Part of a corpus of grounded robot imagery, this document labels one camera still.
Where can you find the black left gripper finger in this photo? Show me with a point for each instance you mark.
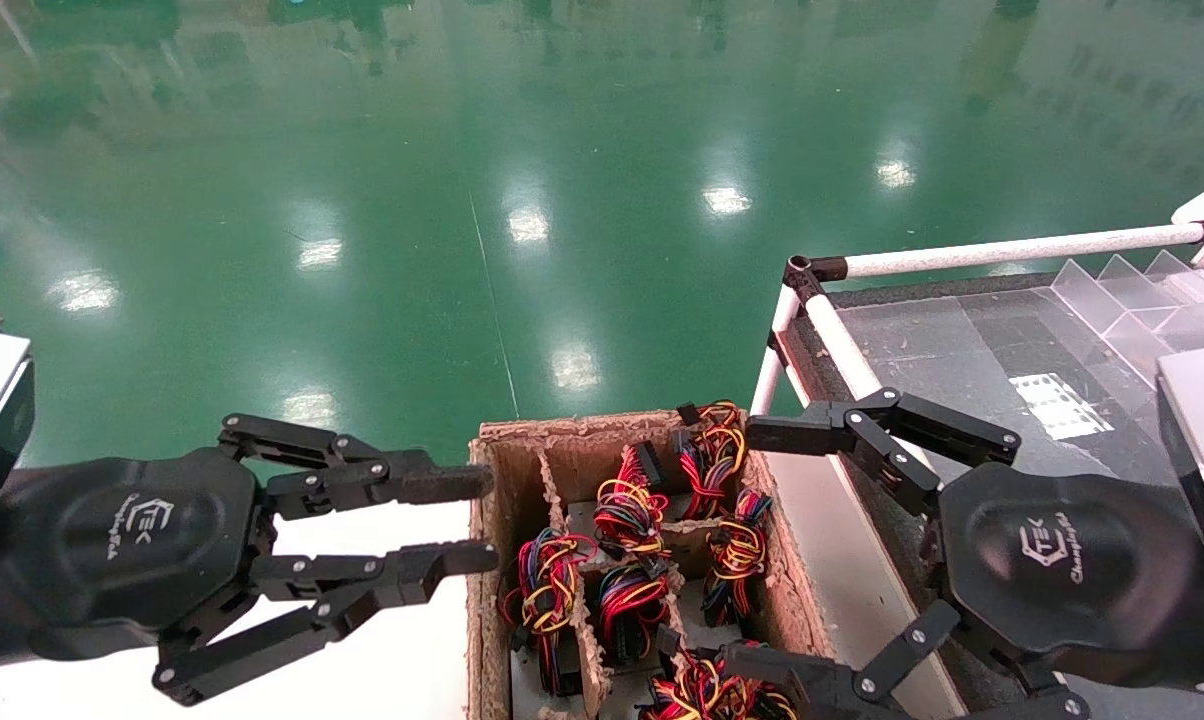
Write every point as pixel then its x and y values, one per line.
pixel 432 565
pixel 432 480

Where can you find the brown cardboard box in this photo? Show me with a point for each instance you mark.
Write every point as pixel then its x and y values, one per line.
pixel 507 480

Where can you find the cardboard divider insert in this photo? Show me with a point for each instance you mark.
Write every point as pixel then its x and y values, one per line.
pixel 590 660

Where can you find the white pipe rack frame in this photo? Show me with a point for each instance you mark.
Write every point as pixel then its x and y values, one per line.
pixel 962 255

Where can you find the clear acrylic divider tray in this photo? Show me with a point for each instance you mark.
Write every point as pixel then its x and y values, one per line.
pixel 922 350

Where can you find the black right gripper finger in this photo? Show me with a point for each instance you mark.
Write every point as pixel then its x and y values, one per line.
pixel 802 432
pixel 812 690

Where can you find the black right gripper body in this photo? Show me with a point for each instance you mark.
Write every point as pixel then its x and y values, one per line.
pixel 1062 560

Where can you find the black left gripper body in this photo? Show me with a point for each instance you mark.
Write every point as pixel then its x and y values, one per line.
pixel 132 540

